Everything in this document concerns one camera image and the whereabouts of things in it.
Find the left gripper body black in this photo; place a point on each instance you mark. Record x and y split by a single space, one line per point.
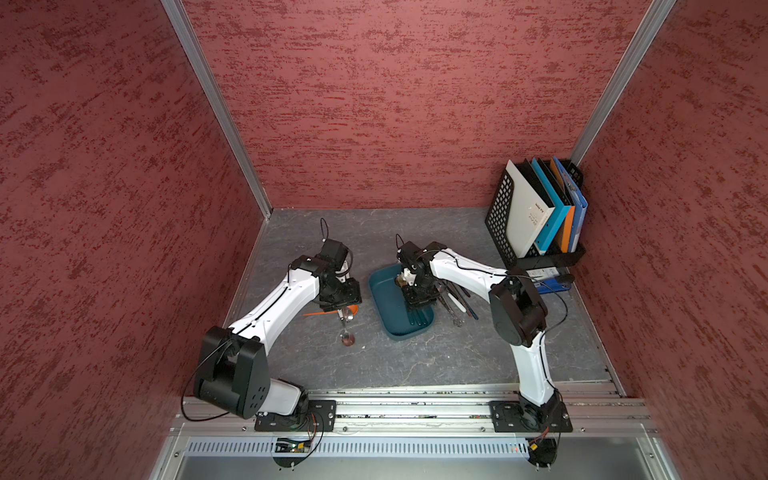
341 294

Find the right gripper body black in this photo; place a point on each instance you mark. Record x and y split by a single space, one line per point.
424 289

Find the teal plastic storage box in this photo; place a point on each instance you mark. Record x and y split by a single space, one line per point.
398 322

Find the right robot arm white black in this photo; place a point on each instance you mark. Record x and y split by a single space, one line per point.
517 309

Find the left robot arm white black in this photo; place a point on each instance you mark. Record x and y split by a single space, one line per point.
233 373

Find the copper bowl spoon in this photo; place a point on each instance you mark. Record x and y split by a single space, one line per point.
346 336

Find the ornate silver spoon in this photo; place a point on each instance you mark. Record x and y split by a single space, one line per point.
457 321

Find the black mesh file rack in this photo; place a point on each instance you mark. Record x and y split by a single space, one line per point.
496 222

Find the white folder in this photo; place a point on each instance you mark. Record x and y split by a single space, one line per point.
528 212

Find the orange folder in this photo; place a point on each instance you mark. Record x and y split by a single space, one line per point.
564 234

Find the teal folder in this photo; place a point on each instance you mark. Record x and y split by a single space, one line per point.
554 197

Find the blue folder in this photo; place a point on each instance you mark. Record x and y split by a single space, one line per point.
578 201

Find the orange handled spoon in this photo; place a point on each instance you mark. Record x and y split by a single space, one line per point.
324 312

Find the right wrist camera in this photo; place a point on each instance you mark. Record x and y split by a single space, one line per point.
410 259

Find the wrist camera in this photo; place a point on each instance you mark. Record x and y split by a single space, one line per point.
338 255
410 259

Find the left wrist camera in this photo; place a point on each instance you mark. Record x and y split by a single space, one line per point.
338 255

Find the white handled spoon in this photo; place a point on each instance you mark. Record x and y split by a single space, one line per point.
456 300

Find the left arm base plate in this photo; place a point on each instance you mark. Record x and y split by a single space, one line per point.
311 416

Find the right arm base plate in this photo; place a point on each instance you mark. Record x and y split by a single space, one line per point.
526 418

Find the perforated cable tray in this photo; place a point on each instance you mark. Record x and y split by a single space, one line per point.
361 447

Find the aluminium front rail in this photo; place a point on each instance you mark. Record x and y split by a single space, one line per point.
588 411

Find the right corner aluminium post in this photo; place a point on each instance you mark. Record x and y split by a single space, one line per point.
647 30

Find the corner aluminium post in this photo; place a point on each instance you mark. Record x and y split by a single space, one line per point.
184 31
647 30

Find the left corner aluminium post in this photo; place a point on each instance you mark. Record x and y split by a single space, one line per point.
184 31

